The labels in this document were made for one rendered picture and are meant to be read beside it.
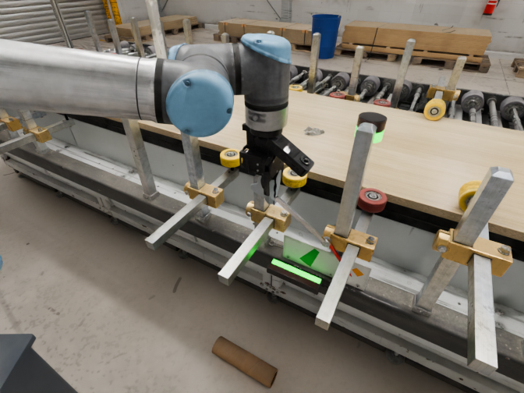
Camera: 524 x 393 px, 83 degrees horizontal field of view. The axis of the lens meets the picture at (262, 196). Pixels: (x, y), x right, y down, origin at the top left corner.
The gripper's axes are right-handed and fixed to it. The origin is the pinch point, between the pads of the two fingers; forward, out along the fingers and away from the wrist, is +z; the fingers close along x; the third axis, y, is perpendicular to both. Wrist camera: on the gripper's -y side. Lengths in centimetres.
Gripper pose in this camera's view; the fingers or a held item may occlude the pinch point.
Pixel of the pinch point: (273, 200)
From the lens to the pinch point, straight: 74.6
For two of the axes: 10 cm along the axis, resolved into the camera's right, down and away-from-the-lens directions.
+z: 0.0, 7.9, 6.2
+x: -4.9, 5.4, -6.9
